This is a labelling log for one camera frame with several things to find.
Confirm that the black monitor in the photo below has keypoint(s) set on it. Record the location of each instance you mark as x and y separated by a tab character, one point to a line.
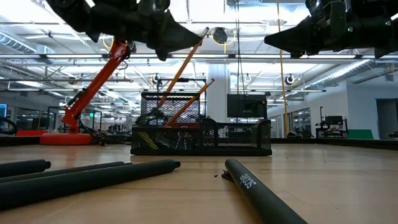
247	105

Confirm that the black mesh desk organizer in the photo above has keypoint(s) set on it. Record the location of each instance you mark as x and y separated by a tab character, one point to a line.
202	152

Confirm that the low red box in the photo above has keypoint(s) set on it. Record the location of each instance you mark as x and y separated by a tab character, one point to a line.
31	132

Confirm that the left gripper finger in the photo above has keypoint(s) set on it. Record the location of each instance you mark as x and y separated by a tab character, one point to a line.
163	54
171	34

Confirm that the silver ceiling duct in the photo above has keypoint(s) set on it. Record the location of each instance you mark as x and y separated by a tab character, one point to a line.
342	73

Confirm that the black click pen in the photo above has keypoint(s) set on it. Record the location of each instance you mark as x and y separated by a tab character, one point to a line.
93	183
77	170
21	168
258	193

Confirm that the red desk lamp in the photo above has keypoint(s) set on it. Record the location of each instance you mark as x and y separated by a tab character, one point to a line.
93	84

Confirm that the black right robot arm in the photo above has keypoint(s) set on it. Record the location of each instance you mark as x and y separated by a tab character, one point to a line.
376	7

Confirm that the blue lit screen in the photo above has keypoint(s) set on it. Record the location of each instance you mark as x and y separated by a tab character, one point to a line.
3	110

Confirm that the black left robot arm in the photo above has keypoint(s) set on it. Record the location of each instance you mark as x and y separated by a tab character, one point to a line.
68	12

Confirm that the orange pencil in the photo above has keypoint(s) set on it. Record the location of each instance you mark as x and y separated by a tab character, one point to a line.
192	99
183	67

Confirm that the green panel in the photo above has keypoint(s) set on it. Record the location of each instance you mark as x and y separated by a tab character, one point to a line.
360	134

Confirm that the black equipment cart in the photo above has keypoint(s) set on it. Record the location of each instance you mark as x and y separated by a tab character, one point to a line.
334	119

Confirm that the black gantry frame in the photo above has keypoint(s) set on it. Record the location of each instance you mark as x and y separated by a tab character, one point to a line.
182	80

